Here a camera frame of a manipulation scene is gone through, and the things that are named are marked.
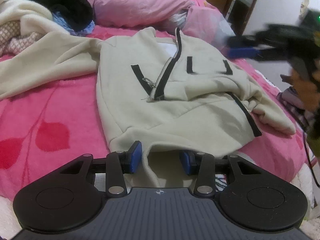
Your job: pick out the pink white patterned knit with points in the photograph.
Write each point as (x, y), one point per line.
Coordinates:
(15, 40)

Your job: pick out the pink floral comforter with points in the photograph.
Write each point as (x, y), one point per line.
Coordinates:
(140, 5)

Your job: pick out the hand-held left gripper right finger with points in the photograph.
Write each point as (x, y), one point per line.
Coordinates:
(185, 162)

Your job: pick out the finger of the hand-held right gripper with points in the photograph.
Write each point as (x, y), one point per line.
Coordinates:
(243, 52)
(241, 40)

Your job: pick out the cream fleece garment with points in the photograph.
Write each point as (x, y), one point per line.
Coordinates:
(30, 17)

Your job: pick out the translucent plastic bag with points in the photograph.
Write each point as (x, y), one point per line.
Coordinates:
(222, 30)

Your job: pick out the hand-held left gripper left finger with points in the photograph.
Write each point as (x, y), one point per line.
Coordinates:
(135, 158)

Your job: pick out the person's right hand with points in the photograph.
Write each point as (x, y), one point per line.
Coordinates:
(302, 92)

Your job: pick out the pink floral bed sheet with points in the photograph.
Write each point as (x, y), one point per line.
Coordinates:
(50, 100)

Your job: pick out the grey striped cloth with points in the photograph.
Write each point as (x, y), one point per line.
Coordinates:
(287, 100)

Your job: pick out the torn wall sticker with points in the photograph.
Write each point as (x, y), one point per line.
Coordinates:
(303, 5)

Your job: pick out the beige zip jacket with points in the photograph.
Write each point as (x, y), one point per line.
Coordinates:
(175, 105)

